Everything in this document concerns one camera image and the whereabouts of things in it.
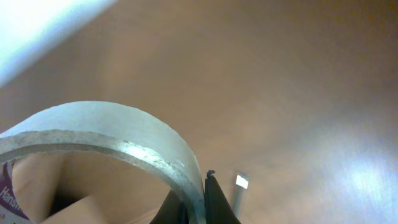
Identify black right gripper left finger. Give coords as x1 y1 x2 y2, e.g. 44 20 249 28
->
150 190 188 224

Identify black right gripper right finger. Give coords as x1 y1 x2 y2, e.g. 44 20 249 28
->
205 170 241 224

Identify white masking tape roll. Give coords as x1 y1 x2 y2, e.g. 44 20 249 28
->
1 101 206 223

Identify black pen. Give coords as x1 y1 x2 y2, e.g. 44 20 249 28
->
231 172 249 218

